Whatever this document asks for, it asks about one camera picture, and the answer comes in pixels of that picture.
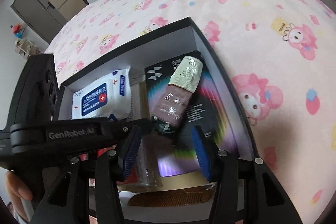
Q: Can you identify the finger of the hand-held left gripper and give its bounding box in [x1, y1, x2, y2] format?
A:
[105, 117, 154, 144]

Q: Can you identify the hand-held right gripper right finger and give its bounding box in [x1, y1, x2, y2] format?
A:
[192, 126, 303, 224]

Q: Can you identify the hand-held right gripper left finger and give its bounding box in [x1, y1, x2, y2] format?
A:
[29, 125, 143, 224]

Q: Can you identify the brown cream tube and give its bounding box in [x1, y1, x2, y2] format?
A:
[150, 55, 204, 135]

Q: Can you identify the black cardboard box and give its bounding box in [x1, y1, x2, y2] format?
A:
[56, 17, 260, 224]

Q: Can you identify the person's left hand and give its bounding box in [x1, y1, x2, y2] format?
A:
[4, 170, 34, 214]

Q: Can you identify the clear plastic sleeve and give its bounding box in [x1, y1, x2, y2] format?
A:
[135, 135, 162, 188]

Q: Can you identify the black rainbow print box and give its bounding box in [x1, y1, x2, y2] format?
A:
[144, 51, 240, 177]

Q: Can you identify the white blue wet wipes pack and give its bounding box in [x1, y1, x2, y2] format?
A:
[71, 69, 132, 121]

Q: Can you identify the brown wooden comb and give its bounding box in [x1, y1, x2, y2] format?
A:
[127, 189, 214, 207]

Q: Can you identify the white toy shelf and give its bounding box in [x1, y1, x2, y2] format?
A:
[14, 39, 41, 60]

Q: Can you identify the red blue plush toy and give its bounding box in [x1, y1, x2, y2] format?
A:
[10, 23, 25, 38]

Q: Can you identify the grey door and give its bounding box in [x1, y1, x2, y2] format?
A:
[10, 0, 67, 43]

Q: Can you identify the pink printed blanket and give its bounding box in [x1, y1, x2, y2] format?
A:
[43, 0, 336, 224]

